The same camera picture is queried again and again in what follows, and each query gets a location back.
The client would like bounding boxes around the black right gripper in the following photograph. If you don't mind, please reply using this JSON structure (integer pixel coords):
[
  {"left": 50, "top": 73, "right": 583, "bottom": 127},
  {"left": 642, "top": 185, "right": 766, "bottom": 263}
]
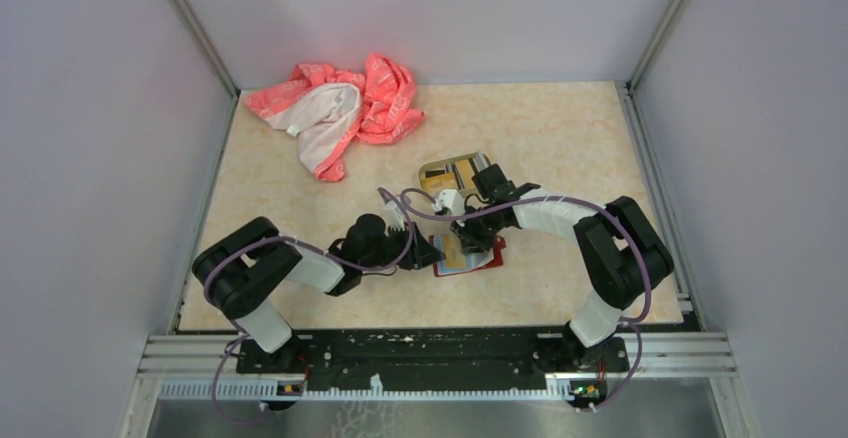
[{"left": 450, "top": 203, "right": 506, "bottom": 256}]

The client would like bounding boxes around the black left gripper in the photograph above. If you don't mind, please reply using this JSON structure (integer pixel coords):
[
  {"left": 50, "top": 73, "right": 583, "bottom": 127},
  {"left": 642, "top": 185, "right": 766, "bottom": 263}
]
[{"left": 360, "top": 220, "right": 446, "bottom": 270}]

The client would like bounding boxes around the red card holder wallet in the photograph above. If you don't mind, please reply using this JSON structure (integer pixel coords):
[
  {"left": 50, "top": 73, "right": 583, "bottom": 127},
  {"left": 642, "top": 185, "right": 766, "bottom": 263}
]
[{"left": 429, "top": 233, "right": 506, "bottom": 277}]

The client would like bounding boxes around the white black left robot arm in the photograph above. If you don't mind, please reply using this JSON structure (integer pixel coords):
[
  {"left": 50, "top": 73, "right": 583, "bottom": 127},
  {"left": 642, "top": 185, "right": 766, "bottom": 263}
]
[{"left": 191, "top": 213, "right": 445, "bottom": 372}]

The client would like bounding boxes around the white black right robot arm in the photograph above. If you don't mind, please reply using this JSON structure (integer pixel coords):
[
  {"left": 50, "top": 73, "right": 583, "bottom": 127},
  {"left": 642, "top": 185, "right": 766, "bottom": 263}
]
[{"left": 433, "top": 165, "right": 675, "bottom": 370}]

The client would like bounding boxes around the beige oval card tray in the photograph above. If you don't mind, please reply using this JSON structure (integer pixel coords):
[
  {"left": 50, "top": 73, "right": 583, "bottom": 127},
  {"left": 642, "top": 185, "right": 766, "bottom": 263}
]
[{"left": 417, "top": 151, "right": 492, "bottom": 198}]

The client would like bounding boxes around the pink white crumpled cloth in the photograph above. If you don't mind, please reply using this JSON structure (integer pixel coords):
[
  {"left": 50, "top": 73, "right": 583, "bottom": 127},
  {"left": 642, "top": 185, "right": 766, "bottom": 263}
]
[{"left": 244, "top": 52, "right": 426, "bottom": 182}]

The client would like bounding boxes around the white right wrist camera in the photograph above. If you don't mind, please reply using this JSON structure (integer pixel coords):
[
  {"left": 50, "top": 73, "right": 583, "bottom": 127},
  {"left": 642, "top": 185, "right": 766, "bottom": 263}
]
[{"left": 432, "top": 189, "right": 466, "bottom": 218}]

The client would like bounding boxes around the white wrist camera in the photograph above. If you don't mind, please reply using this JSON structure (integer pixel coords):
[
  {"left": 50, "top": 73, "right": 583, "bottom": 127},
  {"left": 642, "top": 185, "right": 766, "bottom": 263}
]
[
  {"left": 382, "top": 194, "right": 408, "bottom": 231},
  {"left": 432, "top": 189, "right": 466, "bottom": 218}
]

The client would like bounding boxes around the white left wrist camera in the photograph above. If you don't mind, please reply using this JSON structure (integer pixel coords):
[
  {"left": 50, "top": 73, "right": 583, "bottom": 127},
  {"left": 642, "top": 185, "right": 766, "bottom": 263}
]
[{"left": 382, "top": 194, "right": 408, "bottom": 231}]

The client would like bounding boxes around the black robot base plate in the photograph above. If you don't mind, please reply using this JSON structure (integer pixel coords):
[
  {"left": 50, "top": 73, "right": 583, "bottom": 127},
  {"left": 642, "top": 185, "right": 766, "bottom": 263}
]
[{"left": 236, "top": 326, "right": 631, "bottom": 391}]

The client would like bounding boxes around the white slotted cable duct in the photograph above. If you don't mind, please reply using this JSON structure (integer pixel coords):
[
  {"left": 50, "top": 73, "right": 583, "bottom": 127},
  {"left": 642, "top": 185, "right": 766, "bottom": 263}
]
[{"left": 158, "top": 375, "right": 575, "bottom": 402}]

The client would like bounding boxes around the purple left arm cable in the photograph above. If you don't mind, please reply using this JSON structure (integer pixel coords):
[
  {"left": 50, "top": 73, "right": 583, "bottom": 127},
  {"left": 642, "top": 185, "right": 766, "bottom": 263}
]
[{"left": 201, "top": 186, "right": 419, "bottom": 426}]

